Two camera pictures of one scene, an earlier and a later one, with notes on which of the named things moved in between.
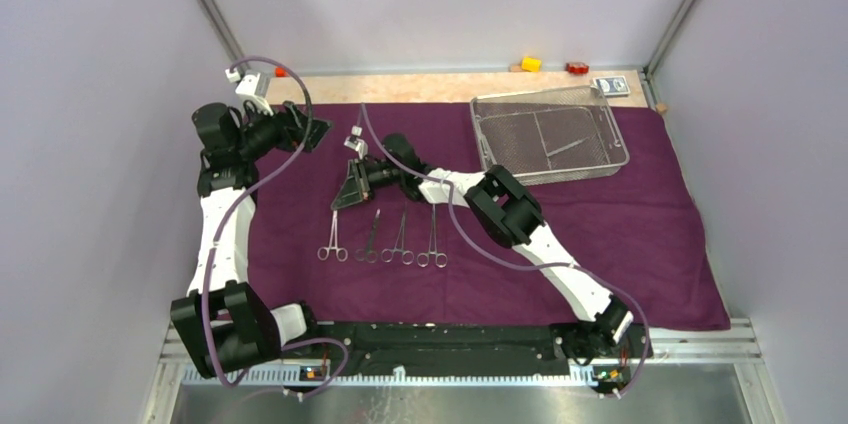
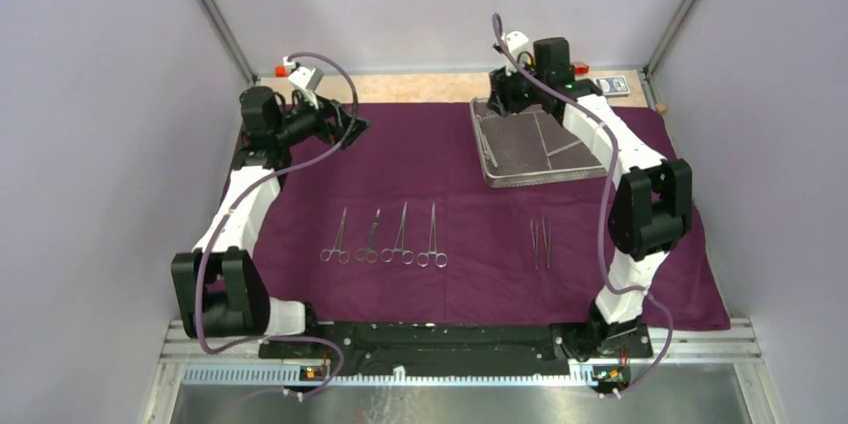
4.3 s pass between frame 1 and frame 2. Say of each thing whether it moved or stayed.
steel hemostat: stayed
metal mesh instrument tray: stayed
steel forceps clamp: stayed
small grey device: stayed
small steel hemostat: moved
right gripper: moved
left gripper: moved
